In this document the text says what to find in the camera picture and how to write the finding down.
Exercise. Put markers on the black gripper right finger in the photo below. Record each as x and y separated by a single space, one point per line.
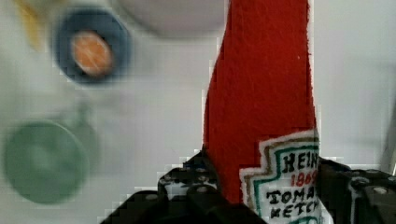
356 196

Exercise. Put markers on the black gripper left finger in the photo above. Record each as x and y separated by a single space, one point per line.
190 194

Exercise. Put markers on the red felt ketchup bottle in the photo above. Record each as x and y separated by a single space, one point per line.
260 125

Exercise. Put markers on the green mug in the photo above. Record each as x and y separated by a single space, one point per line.
48 160

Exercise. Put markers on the orange slice toy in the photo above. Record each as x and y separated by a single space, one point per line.
92 54

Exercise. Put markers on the blue bowl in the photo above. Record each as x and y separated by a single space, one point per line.
102 22

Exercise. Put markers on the grey round plate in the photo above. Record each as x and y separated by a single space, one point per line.
177 18

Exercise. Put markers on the yellow banana peel toy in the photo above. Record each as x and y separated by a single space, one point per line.
33 14

